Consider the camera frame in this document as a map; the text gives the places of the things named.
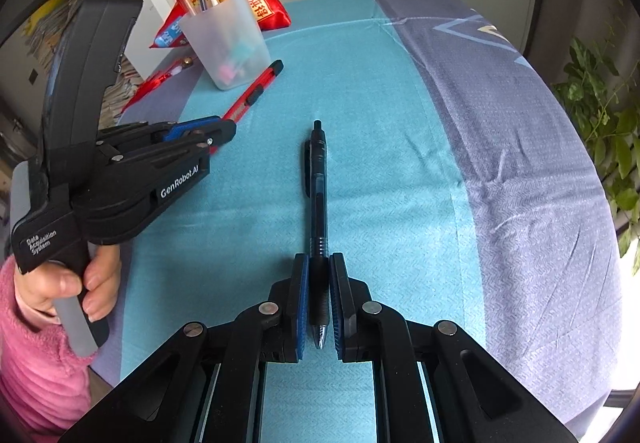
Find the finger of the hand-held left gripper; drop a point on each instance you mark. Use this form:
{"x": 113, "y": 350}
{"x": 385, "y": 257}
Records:
{"x": 195, "y": 127}
{"x": 170, "y": 152}

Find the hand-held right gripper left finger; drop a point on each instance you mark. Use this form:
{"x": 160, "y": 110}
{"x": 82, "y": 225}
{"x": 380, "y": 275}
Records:
{"x": 301, "y": 308}

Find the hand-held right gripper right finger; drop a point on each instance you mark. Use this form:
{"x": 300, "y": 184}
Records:
{"x": 336, "y": 313}

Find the red utility knife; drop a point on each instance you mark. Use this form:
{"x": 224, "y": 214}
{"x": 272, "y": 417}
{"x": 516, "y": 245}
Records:
{"x": 255, "y": 90}

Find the frosted plastic pen cup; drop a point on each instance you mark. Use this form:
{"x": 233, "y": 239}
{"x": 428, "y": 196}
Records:
{"x": 225, "y": 38}

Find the black pen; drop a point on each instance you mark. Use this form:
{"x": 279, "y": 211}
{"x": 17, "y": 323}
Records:
{"x": 318, "y": 193}

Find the person's left forearm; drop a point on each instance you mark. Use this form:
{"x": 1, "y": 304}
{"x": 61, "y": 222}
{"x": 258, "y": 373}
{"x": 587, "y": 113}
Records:
{"x": 35, "y": 373}

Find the person's left hand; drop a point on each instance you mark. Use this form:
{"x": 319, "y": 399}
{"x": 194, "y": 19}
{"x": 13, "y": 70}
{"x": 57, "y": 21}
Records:
{"x": 102, "y": 278}

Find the red tassel ornament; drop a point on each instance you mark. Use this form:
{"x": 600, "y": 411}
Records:
{"x": 150, "y": 85}

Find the green potted plant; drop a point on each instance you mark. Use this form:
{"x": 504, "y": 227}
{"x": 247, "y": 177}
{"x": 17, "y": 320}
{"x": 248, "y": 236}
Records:
{"x": 605, "y": 123}

